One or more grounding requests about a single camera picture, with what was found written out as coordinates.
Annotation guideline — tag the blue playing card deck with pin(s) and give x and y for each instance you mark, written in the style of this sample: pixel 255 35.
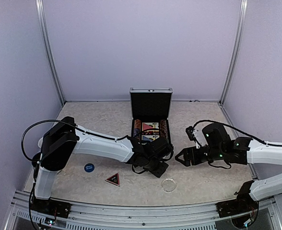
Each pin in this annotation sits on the blue playing card deck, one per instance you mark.
pixel 149 138

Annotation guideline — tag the blue small blind button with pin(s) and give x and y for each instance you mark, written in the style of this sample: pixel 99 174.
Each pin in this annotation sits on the blue small blind button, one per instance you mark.
pixel 89 167

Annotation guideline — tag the aluminium poker case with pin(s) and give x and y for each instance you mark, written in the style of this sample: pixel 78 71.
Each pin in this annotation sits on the aluminium poker case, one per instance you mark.
pixel 151 105

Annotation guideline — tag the clear round dealer puck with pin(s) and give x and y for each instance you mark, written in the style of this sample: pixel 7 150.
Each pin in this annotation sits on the clear round dealer puck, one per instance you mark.
pixel 168 185

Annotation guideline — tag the chip row in case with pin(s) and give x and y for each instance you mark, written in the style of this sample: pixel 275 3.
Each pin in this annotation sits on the chip row in case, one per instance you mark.
pixel 137 124
pixel 163 129

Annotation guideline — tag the front aluminium frame rail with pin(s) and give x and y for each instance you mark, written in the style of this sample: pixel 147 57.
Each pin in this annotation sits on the front aluminium frame rail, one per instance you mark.
pixel 84 216

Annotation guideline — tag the red playing card deck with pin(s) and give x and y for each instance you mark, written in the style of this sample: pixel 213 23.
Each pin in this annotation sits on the red playing card deck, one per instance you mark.
pixel 148 126

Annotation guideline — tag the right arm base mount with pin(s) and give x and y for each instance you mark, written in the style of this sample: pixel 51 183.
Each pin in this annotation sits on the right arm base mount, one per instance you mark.
pixel 241 204

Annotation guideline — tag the red triangular dealer button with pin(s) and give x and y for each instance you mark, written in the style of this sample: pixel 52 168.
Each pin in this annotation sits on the red triangular dealer button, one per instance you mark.
pixel 114 179

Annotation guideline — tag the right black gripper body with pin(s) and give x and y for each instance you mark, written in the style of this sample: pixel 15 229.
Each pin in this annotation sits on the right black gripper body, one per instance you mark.
pixel 198 159

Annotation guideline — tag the left chip row in case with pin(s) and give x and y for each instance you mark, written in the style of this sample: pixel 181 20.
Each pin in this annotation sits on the left chip row in case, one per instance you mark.
pixel 137 124

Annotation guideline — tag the aluminium post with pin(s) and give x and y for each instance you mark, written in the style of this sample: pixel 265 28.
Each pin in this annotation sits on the aluminium post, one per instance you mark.
pixel 44 31
pixel 235 52

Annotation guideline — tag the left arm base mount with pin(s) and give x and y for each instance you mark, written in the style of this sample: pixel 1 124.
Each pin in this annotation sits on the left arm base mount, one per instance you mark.
pixel 51 207

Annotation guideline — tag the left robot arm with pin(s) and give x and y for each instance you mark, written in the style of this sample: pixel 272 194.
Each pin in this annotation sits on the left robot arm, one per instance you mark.
pixel 66 138

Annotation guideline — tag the left rear aluminium post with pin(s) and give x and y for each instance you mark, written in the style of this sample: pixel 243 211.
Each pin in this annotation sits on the left rear aluminium post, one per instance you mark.
pixel 44 31

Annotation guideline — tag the right chip row in case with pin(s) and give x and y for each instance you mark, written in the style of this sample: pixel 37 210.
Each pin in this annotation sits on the right chip row in case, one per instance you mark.
pixel 163 129

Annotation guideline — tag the right rear aluminium post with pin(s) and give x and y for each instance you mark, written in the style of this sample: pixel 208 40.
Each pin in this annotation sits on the right rear aluminium post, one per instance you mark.
pixel 235 52

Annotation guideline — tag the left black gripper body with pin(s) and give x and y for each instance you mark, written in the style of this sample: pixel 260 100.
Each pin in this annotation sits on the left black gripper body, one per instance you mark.
pixel 152 168

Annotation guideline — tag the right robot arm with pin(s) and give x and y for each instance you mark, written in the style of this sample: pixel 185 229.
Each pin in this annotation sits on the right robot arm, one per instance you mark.
pixel 213 143

